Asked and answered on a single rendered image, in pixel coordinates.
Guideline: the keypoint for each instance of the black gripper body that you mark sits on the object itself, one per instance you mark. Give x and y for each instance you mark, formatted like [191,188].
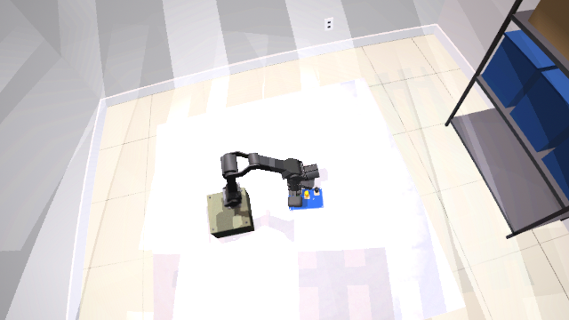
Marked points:
[293,200]

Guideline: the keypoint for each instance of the blue circuit board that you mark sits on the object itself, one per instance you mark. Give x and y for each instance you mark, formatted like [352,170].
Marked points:
[311,199]

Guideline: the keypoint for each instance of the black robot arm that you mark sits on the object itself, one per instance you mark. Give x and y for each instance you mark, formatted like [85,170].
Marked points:
[291,169]

